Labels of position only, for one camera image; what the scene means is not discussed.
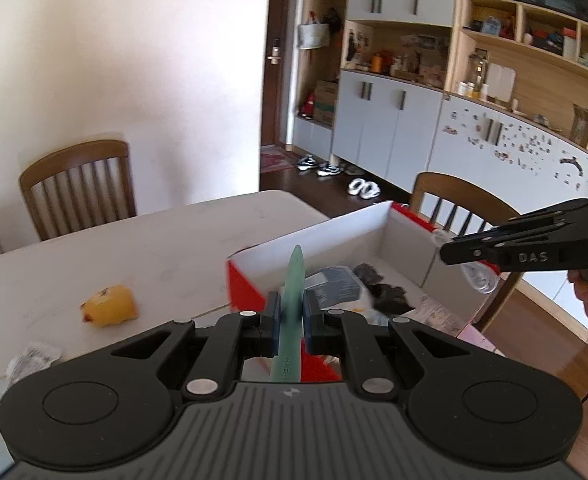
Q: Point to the dark brown door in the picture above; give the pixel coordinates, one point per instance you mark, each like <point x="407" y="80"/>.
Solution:
<point x="279" y="10"/>

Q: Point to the clear plastic wrapper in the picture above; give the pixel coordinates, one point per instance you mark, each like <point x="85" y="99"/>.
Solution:
<point x="479" y="277"/>

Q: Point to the red toy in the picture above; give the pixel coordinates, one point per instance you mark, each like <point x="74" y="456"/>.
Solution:
<point x="307" y="107"/>

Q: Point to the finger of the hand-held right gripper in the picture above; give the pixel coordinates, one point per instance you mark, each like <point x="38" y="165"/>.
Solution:
<point x="534" y="257"/>
<point x="569" y="212"/>

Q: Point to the white desktop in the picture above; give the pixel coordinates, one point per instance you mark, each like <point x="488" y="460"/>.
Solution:
<point x="148" y="255"/>

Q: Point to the dark sneaker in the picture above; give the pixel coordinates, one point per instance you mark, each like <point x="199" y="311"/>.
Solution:
<point x="307" y="163"/>
<point x="329" y="169"/>

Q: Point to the grey wooden wall cabinet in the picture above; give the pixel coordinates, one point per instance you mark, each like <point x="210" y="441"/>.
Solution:
<point x="399" y="120"/>

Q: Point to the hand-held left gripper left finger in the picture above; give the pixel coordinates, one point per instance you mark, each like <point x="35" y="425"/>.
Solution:
<point x="274" y="325"/>

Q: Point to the white grey tissue pack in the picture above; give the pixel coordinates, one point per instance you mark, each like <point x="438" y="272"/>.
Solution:
<point x="341" y="285"/>

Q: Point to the orange bottle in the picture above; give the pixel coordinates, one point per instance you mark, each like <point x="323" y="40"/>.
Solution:
<point x="377" y="64"/>

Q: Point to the yellow toy pig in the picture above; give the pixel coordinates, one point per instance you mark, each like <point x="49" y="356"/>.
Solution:
<point x="111" y="305"/>

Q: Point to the hanging tote bag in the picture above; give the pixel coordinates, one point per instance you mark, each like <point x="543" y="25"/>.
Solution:
<point x="314" y="35"/>

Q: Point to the white barcode sachet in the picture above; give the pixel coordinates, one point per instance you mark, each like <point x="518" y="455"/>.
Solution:
<point x="33" y="360"/>

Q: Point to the red cardboard box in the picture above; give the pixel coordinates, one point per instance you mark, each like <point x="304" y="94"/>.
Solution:
<point x="324" y="245"/>

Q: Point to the black snack packet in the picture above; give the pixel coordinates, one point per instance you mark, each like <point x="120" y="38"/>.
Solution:
<point x="386" y="295"/>

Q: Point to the silver door lock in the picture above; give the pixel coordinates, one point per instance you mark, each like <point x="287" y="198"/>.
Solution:
<point x="274" y="51"/>

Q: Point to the patterned rug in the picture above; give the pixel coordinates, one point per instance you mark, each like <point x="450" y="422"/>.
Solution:
<point x="276" y="160"/>

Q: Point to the white slipper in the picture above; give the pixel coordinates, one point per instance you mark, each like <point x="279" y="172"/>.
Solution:
<point x="356" y="186"/>
<point x="371" y="191"/>

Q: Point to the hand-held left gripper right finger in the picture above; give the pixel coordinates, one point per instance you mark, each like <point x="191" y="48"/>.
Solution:
<point x="310" y="321"/>

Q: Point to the wooden chair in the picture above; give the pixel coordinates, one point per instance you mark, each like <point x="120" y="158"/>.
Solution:
<point x="73" y="157"/>
<point x="454" y="190"/>

